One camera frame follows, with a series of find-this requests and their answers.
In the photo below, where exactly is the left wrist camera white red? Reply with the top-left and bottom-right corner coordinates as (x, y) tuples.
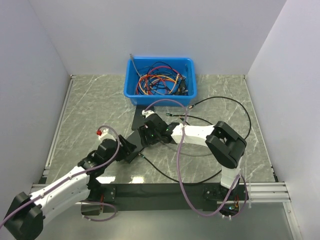
(96, 127), (114, 141)

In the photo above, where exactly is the black cable with plug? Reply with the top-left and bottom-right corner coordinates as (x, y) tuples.
(138, 96), (252, 185)

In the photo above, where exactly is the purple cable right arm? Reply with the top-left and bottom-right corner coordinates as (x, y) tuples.
(143, 99), (248, 217)

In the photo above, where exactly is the black network switch box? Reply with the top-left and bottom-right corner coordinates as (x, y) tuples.
(124, 130), (144, 164)

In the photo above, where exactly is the black cable teal plug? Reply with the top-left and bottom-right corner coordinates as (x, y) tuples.
(165, 112), (213, 125)

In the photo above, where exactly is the grey cable in bin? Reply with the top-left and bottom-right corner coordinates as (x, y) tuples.
(128, 54), (142, 78)

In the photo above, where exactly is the tangled coloured cables bundle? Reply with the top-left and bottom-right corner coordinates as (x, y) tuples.
(134, 61), (190, 97)

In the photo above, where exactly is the blue plastic bin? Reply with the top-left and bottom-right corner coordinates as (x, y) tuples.
(123, 56), (198, 106)

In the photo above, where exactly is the black flat box far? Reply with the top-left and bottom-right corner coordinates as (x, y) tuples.
(131, 105), (147, 131)

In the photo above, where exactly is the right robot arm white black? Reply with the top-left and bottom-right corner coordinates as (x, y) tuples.
(140, 110), (247, 200)

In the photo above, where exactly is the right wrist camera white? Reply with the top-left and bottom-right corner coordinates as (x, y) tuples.
(141, 109), (155, 119)

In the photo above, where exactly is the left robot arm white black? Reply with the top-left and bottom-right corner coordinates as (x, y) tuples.
(0, 136), (137, 240)

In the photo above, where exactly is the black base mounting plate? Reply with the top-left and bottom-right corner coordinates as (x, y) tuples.
(81, 183), (247, 216)

